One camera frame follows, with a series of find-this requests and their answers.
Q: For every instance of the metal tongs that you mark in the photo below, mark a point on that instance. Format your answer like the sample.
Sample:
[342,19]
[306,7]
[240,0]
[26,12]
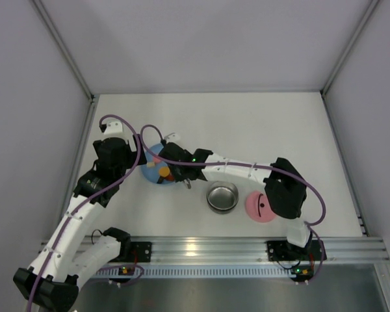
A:
[187,184]

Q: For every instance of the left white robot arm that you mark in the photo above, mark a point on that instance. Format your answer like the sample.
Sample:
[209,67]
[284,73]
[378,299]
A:
[54,279]

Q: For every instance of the dark brown stick food piece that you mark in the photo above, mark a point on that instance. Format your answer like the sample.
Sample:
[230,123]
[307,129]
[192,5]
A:
[161,180]

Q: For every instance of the aluminium frame post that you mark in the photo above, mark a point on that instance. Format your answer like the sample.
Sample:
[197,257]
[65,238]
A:
[350,45]
[56,36]

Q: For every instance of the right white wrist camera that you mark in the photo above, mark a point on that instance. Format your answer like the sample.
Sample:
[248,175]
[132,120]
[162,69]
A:
[173,138]

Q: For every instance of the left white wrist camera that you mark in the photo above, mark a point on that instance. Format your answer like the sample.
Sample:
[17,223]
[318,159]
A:
[114,128]

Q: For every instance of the orange round food piece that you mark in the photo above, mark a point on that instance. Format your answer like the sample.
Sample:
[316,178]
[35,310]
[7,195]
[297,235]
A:
[164,171]

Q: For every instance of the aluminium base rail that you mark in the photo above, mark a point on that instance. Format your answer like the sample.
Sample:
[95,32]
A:
[255,250]

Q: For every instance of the round steel lunch box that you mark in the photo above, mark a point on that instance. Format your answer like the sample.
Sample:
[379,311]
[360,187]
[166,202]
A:
[222,197]

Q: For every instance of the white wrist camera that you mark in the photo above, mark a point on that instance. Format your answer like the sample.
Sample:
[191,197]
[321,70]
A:
[173,138]
[114,128]

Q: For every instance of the pink round lid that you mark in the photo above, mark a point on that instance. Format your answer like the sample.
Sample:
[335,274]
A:
[258,208]

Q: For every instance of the blue plastic plate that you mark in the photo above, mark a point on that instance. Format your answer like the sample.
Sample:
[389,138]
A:
[152,174]

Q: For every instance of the left aluminium frame post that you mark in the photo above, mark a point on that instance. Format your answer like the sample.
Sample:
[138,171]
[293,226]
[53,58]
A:
[56,36]

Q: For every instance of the red-brown shrimp food piece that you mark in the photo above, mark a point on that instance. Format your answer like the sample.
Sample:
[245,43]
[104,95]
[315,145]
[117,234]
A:
[169,178]

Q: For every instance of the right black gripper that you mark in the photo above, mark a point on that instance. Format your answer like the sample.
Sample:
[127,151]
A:
[168,159]

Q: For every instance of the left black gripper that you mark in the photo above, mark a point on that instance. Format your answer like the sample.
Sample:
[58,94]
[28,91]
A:
[138,149]

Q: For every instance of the right aluminium frame post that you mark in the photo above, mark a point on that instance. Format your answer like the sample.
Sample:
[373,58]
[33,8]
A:
[350,45]

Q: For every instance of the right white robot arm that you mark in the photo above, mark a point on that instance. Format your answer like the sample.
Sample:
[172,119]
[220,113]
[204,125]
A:
[279,182]

